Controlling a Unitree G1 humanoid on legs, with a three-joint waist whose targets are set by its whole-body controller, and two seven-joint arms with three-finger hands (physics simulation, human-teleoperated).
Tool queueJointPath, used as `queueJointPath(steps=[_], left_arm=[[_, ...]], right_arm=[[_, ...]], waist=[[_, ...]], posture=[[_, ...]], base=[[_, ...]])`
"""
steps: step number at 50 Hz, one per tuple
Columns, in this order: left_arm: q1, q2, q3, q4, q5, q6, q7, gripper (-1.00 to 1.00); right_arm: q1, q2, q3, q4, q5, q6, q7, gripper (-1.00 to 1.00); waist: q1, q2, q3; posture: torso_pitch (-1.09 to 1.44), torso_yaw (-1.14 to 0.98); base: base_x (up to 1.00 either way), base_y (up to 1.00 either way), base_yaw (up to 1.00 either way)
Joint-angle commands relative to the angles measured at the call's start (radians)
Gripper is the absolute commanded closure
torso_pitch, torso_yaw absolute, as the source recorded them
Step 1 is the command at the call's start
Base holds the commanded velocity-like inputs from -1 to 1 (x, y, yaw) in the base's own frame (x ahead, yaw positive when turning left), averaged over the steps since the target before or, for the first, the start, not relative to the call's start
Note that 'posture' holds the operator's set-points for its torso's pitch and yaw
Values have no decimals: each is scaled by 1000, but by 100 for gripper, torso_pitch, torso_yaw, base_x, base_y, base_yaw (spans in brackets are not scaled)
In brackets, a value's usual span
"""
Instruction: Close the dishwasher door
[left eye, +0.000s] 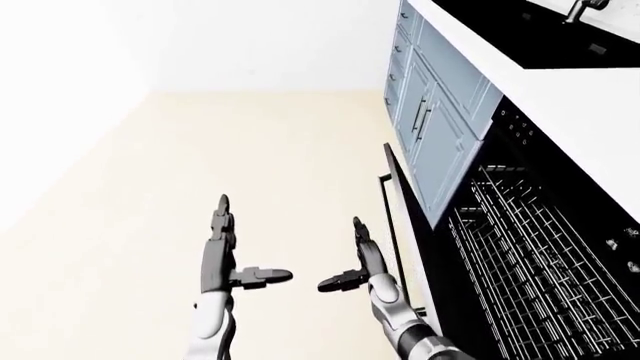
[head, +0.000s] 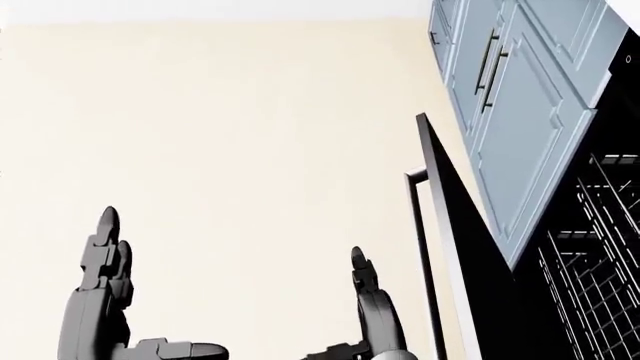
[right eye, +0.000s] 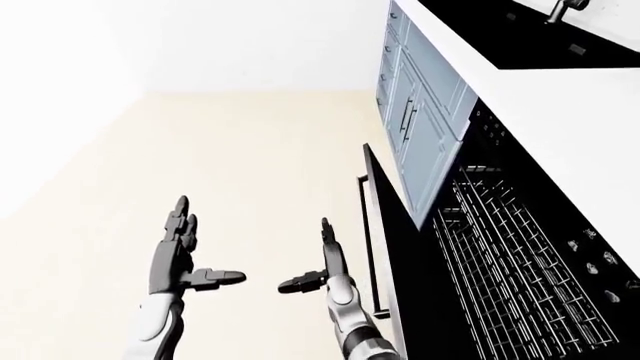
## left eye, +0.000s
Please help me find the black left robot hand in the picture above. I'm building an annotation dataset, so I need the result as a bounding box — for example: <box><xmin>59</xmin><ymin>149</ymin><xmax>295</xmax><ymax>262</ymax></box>
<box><xmin>199</xmin><ymin>193</ymin><xmax>294</xmax><ymax>294</ymax></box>

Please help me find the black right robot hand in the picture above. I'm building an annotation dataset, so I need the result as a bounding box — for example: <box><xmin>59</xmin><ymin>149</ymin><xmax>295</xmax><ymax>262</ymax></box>
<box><xmin>317</xmin><ymin>216</ymin><xmax>390</xmax><ymax>294</ymax></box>

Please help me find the black dishwasher door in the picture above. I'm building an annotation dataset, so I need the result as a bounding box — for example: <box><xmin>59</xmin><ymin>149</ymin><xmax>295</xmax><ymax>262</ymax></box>
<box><xmin>382</xmin><ymin>141</ymin><xmax>496</xmax><ymax>360</ymax></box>

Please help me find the blue cabinet door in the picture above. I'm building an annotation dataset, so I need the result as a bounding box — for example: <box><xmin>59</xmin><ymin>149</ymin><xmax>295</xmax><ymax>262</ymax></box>
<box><xmin>392</xmin><ymin>50</ymin><xmax>435</xmax><ymax>155</ymax></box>
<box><xmin>410</xmin><ymin>82</ymin><xmax>484</xmax><ymax>229</ymax></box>

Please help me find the black dishwasher body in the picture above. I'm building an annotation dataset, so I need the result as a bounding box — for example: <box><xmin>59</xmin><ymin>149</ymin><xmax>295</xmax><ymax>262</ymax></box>
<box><xmin>429</xmin><ymin>95</ymin><xmax>640</xmax><ymax>360</ymax></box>

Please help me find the blue drawer stack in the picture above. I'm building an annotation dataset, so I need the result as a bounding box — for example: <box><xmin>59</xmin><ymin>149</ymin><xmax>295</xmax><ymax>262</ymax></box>
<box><xmin>382</xmin><ymin>0</ymin><xmax>424</xmax><ymax>125</ymax></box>

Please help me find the white countertop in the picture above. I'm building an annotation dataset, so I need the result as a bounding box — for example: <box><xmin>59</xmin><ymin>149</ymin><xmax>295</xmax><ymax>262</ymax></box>
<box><xmin>408</xmin><ymin>0</ymin><xmax>640</xmax><ymax>223</ymax></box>

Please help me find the black sink basin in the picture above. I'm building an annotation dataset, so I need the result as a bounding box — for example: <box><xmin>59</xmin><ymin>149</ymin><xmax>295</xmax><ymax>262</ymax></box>
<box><xmin>431</xmin><ymin>0</ymin><xmax>640</xmax><ymax>71</ymax></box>

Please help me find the silver faucet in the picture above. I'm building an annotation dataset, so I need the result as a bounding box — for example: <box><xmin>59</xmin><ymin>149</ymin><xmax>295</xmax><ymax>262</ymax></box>
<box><xmin>564</xmin><ymin>0</ymin><xmax>612</xmax><ymax>24</ymax></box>

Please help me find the black dishwasher door handle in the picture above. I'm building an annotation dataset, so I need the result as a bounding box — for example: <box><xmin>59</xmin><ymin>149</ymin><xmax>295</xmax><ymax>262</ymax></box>
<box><xmin>377</xmin><ymin>172</ymin><xmax>427</xmax><ymax>317</ymax></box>

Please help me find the black cabinet bar handle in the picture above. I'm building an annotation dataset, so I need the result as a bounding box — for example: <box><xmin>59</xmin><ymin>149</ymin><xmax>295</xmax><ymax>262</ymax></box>
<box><xmin>415</xmin><ymin>103</ymin><xmax>433</xmax><ymax>144</ymax></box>
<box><xmin>411</xmin><ymin>94</ymin><xmax>428</xmax><ymax>135</ymax></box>

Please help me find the wire dishwasher rack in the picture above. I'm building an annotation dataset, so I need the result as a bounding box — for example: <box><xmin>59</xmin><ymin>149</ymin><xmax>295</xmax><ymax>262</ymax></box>
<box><xmin>448</xmin><ymin>163</ymin><xmax>640</xmax><ymax>360</ymax></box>

